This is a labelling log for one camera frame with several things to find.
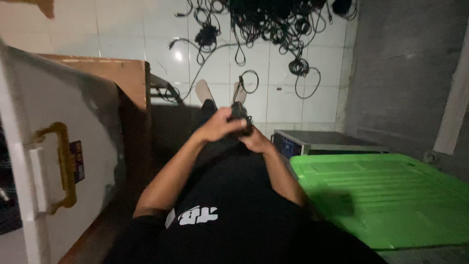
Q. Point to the person's left hand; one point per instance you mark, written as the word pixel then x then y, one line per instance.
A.
pixel 216 128

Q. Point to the grey metal equipment box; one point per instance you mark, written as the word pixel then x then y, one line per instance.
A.
pixel 315 141

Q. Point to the person's right foot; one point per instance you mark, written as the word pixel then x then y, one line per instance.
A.
pixel 240 93

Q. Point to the green plastic bin lid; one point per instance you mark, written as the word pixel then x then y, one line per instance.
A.
pixel 384 198

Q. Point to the sticker on door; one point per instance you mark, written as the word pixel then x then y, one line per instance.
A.
pixel 77 161

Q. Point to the white cabinet door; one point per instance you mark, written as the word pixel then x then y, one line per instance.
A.
pixel 55 146

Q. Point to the person's left fingers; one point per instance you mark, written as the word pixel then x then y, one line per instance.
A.
pixel 234 123

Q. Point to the person's foot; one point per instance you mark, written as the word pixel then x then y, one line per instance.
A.
pixel 203 91
pixel 240 93

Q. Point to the person's black trousers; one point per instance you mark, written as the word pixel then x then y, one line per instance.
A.
pixel 212 124

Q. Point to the person's black shirt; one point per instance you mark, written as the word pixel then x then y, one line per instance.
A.
pixel 234 220

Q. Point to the black metal stand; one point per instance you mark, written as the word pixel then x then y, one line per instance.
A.
pixel 163 90

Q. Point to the person's right hand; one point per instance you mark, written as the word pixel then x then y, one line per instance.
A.
pixel 256 142

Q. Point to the person's left foot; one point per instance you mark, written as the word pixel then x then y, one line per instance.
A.
pixel 203 91

